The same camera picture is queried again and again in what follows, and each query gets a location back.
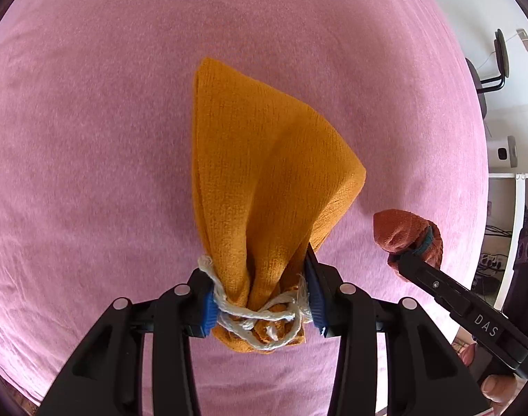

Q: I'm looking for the white shelf desk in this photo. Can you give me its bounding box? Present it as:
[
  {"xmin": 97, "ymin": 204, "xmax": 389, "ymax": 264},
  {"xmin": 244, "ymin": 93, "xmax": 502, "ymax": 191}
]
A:
[{"xmin": 474, "ymin": 173, "xmax": 528, "ymax": 310}]

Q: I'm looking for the person right hand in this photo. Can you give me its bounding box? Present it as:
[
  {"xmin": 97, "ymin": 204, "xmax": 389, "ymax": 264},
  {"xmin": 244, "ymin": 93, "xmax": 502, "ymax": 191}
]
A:
[{"xmin": 452, "ymin": 339, "xmax": 519, "ymax": 408}]

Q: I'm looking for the salmon sock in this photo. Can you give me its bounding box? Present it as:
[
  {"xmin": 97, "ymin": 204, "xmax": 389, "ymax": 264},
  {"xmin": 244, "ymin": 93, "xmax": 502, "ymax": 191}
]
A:
[{"xmin": 373, "ymin": 208, "xmax": 443, "ymax": 277}]

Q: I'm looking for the white projector device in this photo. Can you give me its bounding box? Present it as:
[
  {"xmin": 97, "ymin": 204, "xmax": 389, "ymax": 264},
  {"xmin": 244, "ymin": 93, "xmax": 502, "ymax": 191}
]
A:
[{"xmin": 487, "ymin": 135, "xmax": 518, "ymax": 169}]

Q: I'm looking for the orange drawstring pouch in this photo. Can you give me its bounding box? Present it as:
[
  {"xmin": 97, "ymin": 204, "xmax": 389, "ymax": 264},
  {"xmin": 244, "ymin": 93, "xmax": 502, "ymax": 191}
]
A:
[{"xmin": 191, "ymin": 58, "xmax": 366, "ymax": 353}]

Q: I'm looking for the black swivel chair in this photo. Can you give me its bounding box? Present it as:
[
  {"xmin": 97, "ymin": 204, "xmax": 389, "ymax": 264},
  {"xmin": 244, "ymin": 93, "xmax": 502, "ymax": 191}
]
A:
[{"xmin": 465, "ymin": 28, "xmax": 511, "ymax": 120}]

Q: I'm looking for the pink bed sheet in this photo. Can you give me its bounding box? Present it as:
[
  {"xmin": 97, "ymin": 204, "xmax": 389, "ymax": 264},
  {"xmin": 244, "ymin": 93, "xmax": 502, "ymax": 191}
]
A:
[{"xmin": 0, "ymin": 0, "xmax": 487, "ymax": 401}]

